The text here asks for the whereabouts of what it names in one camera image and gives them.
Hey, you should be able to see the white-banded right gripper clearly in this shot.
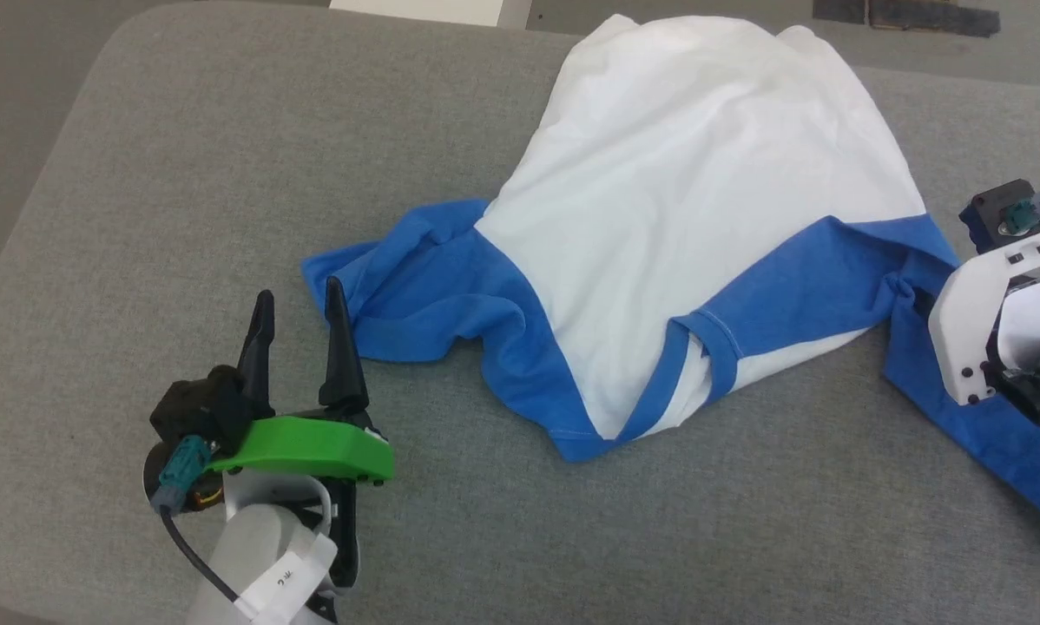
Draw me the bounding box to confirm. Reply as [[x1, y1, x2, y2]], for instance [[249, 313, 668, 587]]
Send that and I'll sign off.
[[928, 230, 1040, 409]]

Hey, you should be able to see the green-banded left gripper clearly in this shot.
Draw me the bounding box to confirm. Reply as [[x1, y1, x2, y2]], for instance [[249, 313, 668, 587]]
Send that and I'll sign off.
[[207, 276, 395, 526]]

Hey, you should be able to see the white and blue t-shirt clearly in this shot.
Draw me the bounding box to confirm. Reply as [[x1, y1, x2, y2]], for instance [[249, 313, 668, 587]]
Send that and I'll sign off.
[[301, 13, 1040, 543]]

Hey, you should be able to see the white paper label tag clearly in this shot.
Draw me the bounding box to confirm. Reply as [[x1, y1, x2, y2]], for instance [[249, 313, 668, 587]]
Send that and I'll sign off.
[[235, 530, 339, 625]]

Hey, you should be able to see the grey fabric sofa cushion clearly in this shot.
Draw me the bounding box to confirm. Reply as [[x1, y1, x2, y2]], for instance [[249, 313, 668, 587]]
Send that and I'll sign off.
[[0, 0, 1040, 625]]

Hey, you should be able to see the large dark floor plate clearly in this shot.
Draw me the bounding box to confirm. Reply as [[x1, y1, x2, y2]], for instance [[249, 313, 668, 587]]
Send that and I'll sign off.
[[867, 0, 1001, 37]]

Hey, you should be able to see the small dark floor plate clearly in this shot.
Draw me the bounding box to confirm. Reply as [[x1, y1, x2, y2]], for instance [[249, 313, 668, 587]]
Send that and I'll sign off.
[[813, 0, 868, 24]]

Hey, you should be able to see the white rectangular box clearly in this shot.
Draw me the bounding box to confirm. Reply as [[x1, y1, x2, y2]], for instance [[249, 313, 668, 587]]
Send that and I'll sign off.
[[329, 0, 534, 29]]

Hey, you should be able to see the black cable with teal plug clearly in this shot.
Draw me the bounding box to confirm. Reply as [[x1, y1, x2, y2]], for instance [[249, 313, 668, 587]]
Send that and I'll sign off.
[[997, 193, 1040, 237], [151, 437, 245, 610]]

